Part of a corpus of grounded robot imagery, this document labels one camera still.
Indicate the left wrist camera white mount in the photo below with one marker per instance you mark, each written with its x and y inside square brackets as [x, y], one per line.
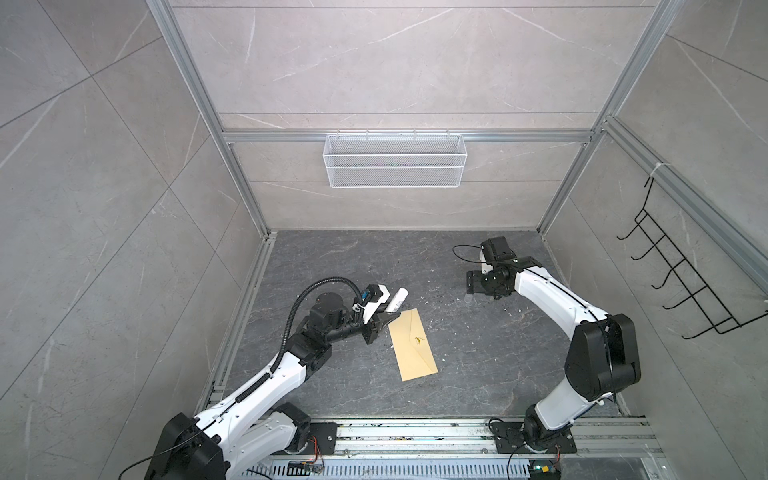
[372, 298]

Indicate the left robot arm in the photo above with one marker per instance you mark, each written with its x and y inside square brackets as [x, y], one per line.
[254, 421]

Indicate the black wire hook rack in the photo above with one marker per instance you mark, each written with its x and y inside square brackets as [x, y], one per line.
[718, 318]

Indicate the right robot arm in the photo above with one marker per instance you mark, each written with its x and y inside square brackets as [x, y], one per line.
[603, 357]

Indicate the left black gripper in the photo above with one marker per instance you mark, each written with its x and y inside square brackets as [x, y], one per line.
[374, 327]

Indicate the white glue stick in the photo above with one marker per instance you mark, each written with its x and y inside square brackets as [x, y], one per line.
[397, 300]

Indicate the slotted cable duct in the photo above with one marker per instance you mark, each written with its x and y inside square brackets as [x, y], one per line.
[488, 468]

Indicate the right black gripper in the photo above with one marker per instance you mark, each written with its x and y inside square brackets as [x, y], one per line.
[473, 283]

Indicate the tan paper envelope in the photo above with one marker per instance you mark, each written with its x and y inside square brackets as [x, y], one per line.
[412, 349]

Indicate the white wire mesh basket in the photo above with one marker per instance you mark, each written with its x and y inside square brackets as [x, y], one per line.
[413, 160]

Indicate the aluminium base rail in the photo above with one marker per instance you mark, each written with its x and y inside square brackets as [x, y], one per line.
[454, 438]

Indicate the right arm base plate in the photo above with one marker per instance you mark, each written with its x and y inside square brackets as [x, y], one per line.
[521, 437]

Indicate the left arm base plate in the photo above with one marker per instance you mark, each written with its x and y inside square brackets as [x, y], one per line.
[322, 435]

